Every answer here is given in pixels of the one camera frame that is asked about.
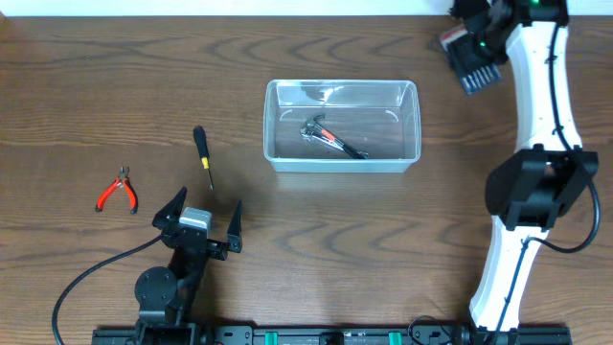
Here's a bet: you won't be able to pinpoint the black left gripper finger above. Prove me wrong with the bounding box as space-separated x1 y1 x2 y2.
227 200 242 253
152 187 188 229

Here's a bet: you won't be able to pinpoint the red-handled pliers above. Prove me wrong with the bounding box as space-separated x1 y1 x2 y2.
94 166 140 216

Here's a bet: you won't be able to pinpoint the small red-handled claw hammer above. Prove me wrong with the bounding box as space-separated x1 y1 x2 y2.
300 114 369 159

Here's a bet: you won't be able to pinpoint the blue precision screwdriver set case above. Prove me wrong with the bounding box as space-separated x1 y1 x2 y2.
440 25 501 95

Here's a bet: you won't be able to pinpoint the chrome combination wrench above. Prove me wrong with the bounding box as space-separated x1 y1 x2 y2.
300 126 369 159

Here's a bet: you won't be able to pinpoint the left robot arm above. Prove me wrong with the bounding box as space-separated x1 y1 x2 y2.
134 188 242 326

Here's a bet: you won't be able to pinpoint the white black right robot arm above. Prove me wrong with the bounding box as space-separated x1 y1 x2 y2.
440 0 602 343

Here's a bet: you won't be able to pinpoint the clear plastic container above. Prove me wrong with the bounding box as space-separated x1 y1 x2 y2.
263 80 421 173

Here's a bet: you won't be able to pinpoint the black yellow screwdriver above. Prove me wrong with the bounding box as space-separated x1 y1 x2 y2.
193 126 215 191

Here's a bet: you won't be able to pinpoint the black mounting rail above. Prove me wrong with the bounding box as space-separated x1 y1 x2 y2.
92 320 573 345

